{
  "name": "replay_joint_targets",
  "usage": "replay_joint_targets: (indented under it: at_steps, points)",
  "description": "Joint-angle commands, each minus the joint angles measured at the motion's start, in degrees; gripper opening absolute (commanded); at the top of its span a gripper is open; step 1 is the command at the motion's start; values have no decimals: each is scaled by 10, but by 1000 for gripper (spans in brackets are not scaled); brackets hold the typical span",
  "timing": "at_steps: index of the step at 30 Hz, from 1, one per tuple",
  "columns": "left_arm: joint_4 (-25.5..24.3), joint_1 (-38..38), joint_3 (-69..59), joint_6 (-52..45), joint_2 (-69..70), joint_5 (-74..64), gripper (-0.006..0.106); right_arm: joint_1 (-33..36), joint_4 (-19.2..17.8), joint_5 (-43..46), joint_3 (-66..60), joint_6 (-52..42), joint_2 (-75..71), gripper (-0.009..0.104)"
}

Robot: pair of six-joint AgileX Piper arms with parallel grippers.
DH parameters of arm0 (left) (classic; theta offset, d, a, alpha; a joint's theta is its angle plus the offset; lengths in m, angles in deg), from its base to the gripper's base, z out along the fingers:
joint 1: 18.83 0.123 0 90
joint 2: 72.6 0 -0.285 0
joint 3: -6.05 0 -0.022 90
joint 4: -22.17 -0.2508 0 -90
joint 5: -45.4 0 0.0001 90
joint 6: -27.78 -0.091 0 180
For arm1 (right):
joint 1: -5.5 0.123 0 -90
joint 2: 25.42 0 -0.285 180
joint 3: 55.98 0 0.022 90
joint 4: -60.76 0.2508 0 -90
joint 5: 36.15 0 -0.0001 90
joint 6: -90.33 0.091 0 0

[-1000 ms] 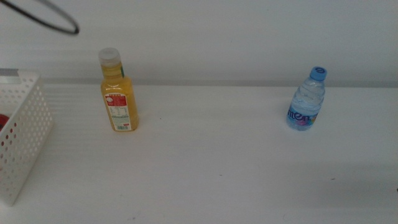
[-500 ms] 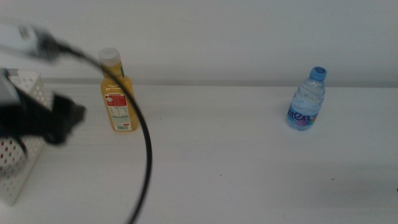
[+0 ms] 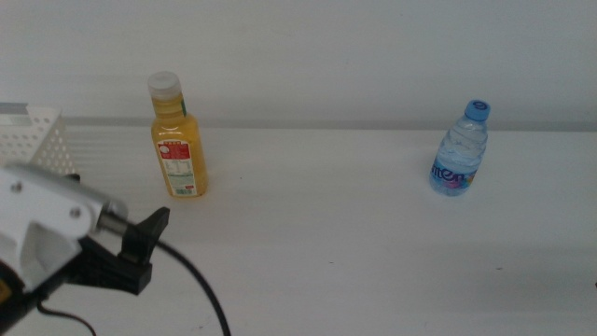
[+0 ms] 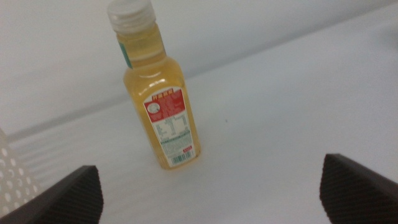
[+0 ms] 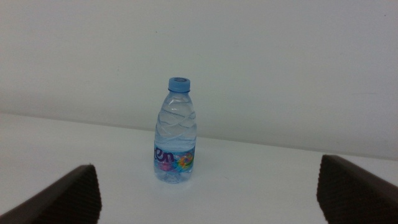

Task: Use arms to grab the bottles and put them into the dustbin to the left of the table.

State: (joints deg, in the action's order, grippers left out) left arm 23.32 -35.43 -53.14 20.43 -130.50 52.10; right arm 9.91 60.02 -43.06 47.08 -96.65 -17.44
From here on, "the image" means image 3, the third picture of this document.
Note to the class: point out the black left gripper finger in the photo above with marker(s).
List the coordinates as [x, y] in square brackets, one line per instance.
[73, 177]
[142, 238]

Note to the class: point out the blue-capped water bottle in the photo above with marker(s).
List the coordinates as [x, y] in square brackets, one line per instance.
[459, 154]

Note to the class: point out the orange juice bottle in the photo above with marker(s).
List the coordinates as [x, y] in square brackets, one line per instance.
[179, 154]

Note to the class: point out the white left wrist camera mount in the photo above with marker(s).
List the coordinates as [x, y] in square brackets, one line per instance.
[42, 205]

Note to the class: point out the white perforated plastic basket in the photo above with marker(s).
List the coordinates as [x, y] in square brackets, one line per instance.
[46, 140]

